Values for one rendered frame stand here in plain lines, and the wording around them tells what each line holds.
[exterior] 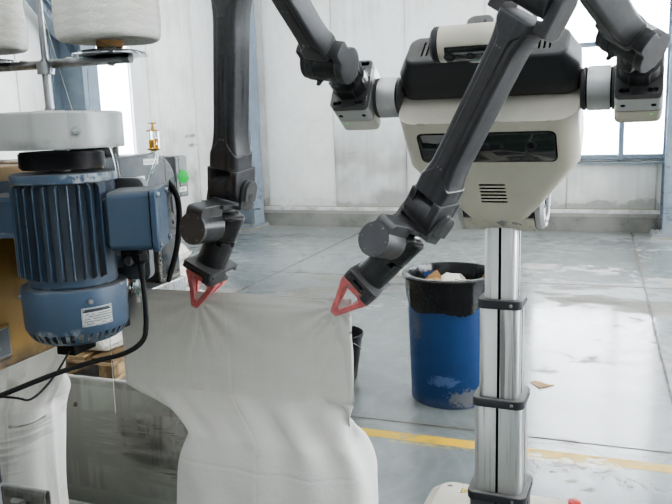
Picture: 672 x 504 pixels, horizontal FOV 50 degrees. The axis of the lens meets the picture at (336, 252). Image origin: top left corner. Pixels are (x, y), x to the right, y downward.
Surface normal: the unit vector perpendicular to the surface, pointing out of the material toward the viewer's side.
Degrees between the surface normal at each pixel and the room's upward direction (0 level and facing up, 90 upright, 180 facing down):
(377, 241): 75
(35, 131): 90
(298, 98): 90
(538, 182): 130
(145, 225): 90
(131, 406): 90
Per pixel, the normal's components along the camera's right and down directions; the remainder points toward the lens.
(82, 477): -0.34, 0.18
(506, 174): -0.28, 0.77
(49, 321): -0.13, 0.20
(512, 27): -0.72, 0.18
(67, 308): 0.22, 0.20
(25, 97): 0.94, 0.04
